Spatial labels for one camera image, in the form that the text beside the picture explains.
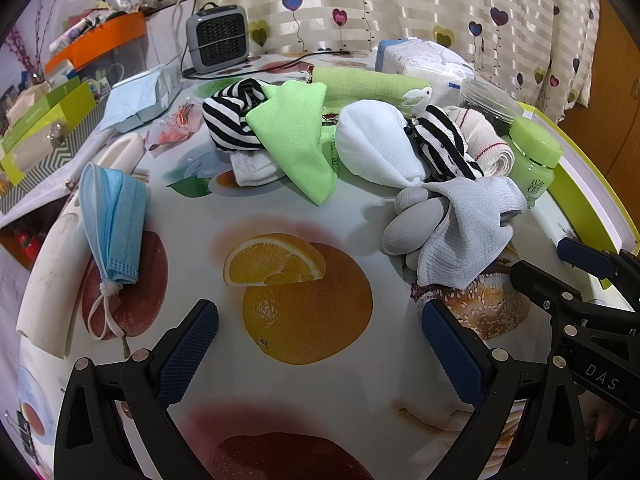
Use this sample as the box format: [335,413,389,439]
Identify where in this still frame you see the white curved plastic piece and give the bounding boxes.
[15,131,148,360]

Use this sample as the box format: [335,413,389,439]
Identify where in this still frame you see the green cardboard box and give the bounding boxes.
[1,77,96,185]

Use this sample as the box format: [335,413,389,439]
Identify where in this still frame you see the green towel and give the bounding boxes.
[307,66,433,116]

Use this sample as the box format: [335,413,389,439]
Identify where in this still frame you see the light green cloth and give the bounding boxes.
[245,80,336,206]

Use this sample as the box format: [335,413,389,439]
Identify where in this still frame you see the white tissue pack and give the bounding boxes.
[375,39,474,106]

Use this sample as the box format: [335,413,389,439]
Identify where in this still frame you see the purple decorative twigs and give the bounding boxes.
[14,0,64,65]

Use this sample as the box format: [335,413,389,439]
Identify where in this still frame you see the grey small heater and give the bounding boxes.
[186,2,250,75]

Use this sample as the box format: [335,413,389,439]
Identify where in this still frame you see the blue wet wipes pack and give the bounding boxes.
[100,64,182,133]

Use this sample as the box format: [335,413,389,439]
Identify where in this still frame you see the green rimmed white tray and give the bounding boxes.
[514,100,640,311]

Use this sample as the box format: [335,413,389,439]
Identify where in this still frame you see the grey work glove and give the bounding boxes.
[381,177,527,289]

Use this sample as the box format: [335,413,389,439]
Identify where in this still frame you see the orange storage box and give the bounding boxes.
[44,12,146,75]

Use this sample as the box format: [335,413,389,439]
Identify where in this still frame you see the green lidded jar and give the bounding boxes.
[506,116,563,207]

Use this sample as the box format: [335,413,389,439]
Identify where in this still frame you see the black white striped sock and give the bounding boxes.
[202,78,267,152]

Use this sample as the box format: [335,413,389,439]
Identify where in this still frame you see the chevron patterned box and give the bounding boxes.
[0,100,106,214]

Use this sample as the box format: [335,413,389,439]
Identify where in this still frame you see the black heater cable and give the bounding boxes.
[180,41,352,82]

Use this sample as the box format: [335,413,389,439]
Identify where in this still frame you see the heart patterned curtain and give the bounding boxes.
[198,0,600,121]

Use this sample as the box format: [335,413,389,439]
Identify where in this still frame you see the white towel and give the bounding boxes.
[230,150,285,186]

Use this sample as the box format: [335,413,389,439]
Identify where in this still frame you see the wooden wardrobe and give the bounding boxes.
[561,0,639,216]

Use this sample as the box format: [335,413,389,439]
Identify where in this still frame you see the clear lidded container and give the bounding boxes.
[459,77,524,136]

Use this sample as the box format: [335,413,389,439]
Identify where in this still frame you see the blue face mask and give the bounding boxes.
[79,162,146,340]

